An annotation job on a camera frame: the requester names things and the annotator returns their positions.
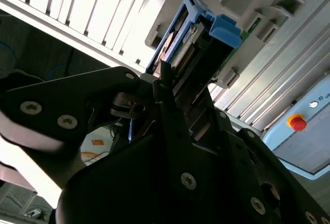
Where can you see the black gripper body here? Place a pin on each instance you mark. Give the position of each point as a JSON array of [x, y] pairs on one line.
[[144, 188]]

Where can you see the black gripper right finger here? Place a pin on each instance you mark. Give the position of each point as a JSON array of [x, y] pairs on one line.
[[247, 157]]

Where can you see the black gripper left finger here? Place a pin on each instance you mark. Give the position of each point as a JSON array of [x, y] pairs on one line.
[[64, 97]]

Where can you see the hard disk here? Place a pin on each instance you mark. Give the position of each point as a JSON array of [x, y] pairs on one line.
[[192, 20]]

